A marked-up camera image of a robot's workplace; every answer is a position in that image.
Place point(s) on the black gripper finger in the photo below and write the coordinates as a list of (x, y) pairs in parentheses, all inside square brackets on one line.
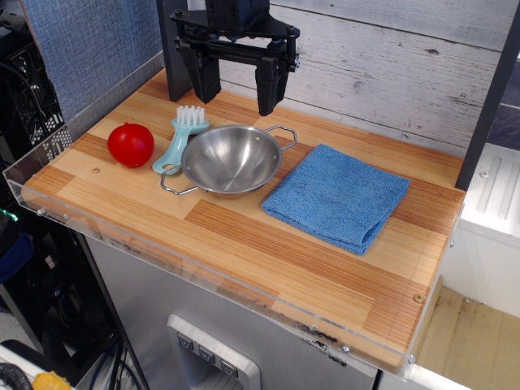
[(271, 77), (203, 70)]

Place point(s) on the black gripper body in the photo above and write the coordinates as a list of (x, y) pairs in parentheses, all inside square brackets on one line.
[(238, 31)]

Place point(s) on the stainless steel pot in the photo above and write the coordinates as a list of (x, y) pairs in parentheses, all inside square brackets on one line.
[(233, 160)]

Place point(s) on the blue cloth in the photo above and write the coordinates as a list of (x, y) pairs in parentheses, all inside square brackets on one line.
[(337, 198)]

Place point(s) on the light blue dish brush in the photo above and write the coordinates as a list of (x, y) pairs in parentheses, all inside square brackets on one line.
[(189, 121)]

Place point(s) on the red toy tomato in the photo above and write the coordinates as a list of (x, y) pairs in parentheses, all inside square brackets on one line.
[(131, 144)]

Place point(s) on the black plastic crate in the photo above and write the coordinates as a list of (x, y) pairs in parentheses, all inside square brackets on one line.
[(30, 110)]

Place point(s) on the clear acrylic table guard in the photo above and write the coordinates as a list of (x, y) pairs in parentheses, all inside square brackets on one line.
[(368, 308)]

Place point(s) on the silver cabinet with dispenser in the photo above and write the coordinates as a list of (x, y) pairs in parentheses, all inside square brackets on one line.
[(144, 296)]

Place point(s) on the white ribbed appliance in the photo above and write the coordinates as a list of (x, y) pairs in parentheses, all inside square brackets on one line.
[(482, 259)]

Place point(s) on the yellow object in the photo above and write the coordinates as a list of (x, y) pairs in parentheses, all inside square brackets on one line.
[(50, 381)]

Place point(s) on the dark grey left post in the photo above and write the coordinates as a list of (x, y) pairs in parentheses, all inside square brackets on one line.
[(178, 81)]

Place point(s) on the dark grey post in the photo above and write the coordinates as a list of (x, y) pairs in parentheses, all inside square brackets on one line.
[(504, 69), (178, 81)]

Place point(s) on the dark grey right post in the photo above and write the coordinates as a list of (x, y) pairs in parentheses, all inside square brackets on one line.
[(504, 69)]

